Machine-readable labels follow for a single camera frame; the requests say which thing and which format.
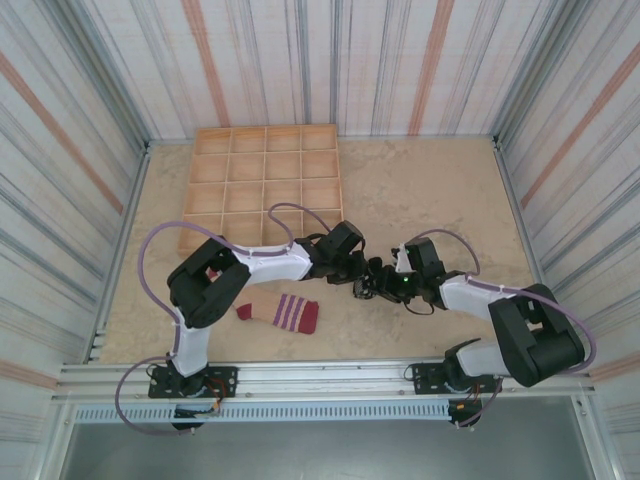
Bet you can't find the aluminium frame bar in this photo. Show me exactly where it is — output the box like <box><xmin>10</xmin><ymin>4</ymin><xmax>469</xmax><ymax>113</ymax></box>
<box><xmin>491</xmin><ymin>134</ymin><xmax>551</xmax><ymax>301</ymax></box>
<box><xmin>82</xmin><ymin>141</ymin><xmax>154</xmax><ymax>364</ymax></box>

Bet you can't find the black white patterned sock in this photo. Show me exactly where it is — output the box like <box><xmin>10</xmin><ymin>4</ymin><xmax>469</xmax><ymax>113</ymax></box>
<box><xmin>352</xmin><ymin>277</ymin><xmax>379</xmax><ymax>301</ymax></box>

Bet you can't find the grey metal panel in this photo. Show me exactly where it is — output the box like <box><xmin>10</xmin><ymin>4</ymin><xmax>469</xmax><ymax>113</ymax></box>
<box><xmin>59</xmin><ymin>422</ymin><xmax>599</xmax><ymax>480</ymax></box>

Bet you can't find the wooden grid tray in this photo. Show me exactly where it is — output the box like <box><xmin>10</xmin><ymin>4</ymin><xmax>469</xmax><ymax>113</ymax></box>
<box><xmin>177</xmin><ymin>124</ymin><xmax>349</xmax><ymax>261</ymax></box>

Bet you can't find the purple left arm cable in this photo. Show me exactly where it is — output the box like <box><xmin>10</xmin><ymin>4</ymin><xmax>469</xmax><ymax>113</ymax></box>
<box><xmin>114</xmin><ymin>202</ymin><xmax>331</xmax><ymax>437</ymax></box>

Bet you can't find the beige red striped sock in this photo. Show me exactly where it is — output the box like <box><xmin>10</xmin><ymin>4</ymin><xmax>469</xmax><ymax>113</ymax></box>
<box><xmin>206</xmin><ymin>269</ymin><xmax>321</xmax><ymax>335</ymax></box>

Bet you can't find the slotted grey cable duct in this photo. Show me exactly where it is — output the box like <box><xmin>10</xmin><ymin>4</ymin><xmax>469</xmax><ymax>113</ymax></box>
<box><xmin>72</xmin><ymin>401</ymin><xmax>454</xmax><ymax>425</ymax></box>

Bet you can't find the thin black camera cable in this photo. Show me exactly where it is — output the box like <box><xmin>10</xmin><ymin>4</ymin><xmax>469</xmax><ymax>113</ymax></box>
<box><xmin>403</xmin><ymin>298</ymin><xmax>437</xmax><ymax>317</ymax></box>

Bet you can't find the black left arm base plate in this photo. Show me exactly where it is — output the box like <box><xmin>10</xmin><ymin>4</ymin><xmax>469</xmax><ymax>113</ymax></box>
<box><xmin>148</xmin><ymin>364</ymin><xmax>239</xmax><ymax>400</ymax></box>

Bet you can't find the aluminium mounting rail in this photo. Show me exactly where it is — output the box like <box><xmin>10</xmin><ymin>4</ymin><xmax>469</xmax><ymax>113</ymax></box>
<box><xmin>49</xmin><ymin>355</ymin><xmax>599</xmax><ymax>407</ymax></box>

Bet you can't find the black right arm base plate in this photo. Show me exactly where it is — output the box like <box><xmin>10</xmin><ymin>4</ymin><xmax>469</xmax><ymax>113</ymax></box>
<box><xmin>408</xmin><ymin>362</ymin><xmax>504</xmax><ymax>401</ymax></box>

